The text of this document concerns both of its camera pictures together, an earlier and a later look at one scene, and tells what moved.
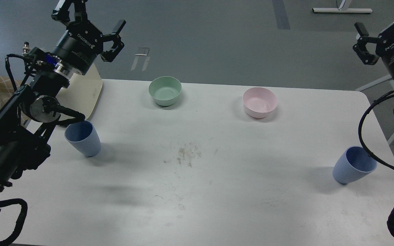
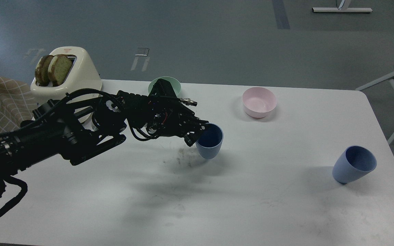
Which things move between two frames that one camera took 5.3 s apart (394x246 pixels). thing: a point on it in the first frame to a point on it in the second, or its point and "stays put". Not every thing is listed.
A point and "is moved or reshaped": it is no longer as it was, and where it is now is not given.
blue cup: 353,162 stays put
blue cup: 82,135 is moved or reshaped
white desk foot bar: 342,10 stays put
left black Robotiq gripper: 82,42 to 165,113
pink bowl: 259,102 stays put
